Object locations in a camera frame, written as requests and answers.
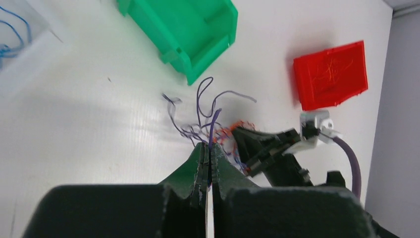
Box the clear plastic bin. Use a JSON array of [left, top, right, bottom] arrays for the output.
[[0, 0, 73, 96]]

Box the green plastic bin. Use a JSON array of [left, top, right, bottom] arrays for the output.
[[117, 0, 238, 85]]

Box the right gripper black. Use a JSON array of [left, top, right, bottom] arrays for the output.
[[231, 126, 347, 198]]

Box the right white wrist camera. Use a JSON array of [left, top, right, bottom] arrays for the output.
[[283, 110, 343, 155]]

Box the purple wire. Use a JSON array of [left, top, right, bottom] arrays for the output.
[[161, 76, 258, 188]]

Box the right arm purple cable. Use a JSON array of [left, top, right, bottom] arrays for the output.
[[332, 136, 362, 199]]

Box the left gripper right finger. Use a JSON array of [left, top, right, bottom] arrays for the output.
[[210, 143, 258, 238]]

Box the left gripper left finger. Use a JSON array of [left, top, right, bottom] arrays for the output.
[[159, 142, 210, 238]]

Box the orange wire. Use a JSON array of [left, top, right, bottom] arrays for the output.
[[312, 57, 355, 86], [213, 119, 257, 155]]

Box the red plastic bin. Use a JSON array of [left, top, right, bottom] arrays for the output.
[[293, 41, 368, 111]]

